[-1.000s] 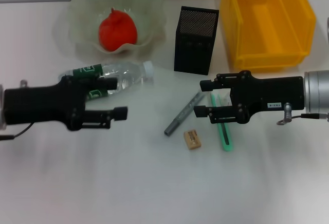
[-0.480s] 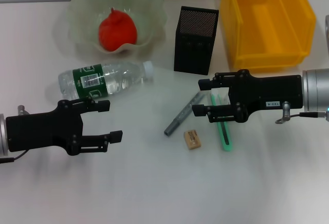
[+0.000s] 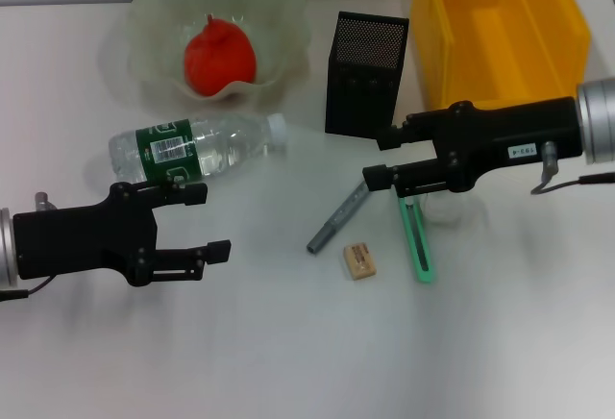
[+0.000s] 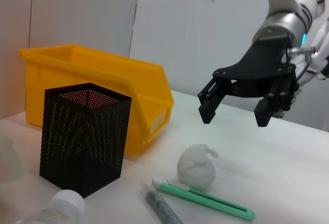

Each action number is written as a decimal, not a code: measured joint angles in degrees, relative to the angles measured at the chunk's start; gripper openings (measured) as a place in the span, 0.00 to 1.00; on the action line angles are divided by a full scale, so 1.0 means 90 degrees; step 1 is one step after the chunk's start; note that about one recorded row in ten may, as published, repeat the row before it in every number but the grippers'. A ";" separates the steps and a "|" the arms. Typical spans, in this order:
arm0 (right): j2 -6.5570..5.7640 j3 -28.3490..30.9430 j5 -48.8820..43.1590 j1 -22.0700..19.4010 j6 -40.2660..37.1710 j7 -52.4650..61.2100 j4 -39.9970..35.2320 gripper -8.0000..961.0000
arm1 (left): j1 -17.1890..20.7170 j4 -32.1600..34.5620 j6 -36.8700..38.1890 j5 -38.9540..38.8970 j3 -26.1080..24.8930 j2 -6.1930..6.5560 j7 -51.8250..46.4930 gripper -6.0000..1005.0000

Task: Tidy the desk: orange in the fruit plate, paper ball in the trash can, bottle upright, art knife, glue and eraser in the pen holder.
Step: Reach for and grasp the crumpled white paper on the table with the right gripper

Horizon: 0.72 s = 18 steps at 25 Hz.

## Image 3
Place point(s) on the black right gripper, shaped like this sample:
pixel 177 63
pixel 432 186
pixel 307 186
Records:
pixel 519 133

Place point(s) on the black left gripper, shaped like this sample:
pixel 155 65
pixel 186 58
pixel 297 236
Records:
pixel 81 241

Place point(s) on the clear bottle with green label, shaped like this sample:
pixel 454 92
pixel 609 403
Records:
pixel 221 142

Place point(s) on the white paper ball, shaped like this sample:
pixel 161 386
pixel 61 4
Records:
pixel 444 212

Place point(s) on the red-orange fruit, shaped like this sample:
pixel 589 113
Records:
pixel 221 58

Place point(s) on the black mesh pen holder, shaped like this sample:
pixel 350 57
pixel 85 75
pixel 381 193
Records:
pixel 362 87

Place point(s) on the grey pen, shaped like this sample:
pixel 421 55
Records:
pixel 336 219

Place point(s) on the beige eraser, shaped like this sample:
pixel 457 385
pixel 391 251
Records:
pixel 360 263

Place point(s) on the mint green utility knife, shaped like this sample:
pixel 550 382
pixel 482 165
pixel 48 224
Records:
pixel 423 260

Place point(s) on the pale green glass fruit bowl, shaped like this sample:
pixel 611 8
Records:
pixel 278 20

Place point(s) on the yellow plastic bin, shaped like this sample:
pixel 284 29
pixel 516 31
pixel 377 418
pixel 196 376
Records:
pixel 504 44

